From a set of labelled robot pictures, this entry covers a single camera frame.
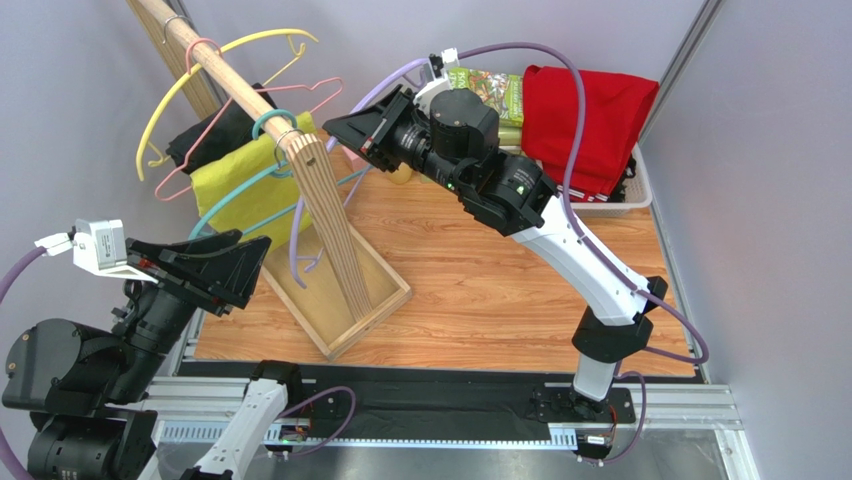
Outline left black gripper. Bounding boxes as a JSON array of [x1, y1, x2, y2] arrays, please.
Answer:
[[103, 226, 274, 397]]

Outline lavender plastic hanger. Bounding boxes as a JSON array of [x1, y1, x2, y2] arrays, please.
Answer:
[[274, 57, 431, 290]]

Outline teal plastic hanger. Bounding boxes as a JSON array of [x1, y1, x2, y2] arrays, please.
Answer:
[[188, 109, 366, 241]]

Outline red trousers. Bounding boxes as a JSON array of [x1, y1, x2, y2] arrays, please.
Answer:
[[521, 65, 659, 202]]

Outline black white patterned trousers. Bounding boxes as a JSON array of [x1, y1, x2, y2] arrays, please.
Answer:
[[607, 156, 637, 203]]

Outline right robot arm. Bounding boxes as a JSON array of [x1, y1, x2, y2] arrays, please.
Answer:
[[323, 86, 668, 402]]

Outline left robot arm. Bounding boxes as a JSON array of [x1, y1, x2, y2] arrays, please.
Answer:
[[1, 220, 271, 479]]

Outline yellow-green trousers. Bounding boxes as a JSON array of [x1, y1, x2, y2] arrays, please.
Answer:
[[190, 111, 318, 254]]

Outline yellow plastic hanger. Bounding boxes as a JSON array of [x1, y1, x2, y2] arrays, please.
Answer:
[[134, 28, 319, 182]]

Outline pink plastic hanger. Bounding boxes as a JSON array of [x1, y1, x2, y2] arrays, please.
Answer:
[[135, 29, 314, 202]]

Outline pink cube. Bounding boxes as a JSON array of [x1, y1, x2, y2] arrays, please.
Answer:
[[342, 147, 367, 172]]

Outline yellow mug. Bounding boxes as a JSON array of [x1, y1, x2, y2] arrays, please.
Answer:
[[386, 164, 413, 185]]

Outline wooden clothes rack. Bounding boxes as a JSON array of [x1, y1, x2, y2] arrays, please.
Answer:
[[126, 0, 413, 363]]

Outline green drawer box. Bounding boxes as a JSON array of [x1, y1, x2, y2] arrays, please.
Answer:
[[419, 126, 526, 186]]

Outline green treehouse book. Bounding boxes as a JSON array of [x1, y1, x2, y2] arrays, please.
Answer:
[[448, 67, 524, 127]]

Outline white plastic basket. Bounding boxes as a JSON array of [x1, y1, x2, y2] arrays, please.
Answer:
[[572, 144, 653, 218]]

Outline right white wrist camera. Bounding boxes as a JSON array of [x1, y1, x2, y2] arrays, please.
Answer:
[[414, 48, 460, 114]]

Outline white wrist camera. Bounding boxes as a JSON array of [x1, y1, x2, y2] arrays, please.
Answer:
[[414, 48, 460, 114], [34, 219, 155, 282]]

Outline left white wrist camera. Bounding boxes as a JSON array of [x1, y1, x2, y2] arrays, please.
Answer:
[[34, 219, 155, 282]]

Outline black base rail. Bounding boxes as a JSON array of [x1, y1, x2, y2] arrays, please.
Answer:
[[143, 359, 744, 465]]

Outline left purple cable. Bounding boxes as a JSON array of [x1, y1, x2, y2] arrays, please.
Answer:
[[0, 246, 55, 480]]

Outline purple cable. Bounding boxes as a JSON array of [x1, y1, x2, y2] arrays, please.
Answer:
[[456, 42, 711, 466], [0, 246, 55, 480]]

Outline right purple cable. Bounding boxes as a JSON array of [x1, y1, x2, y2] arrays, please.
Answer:
[[456, 42, 711, 466]]

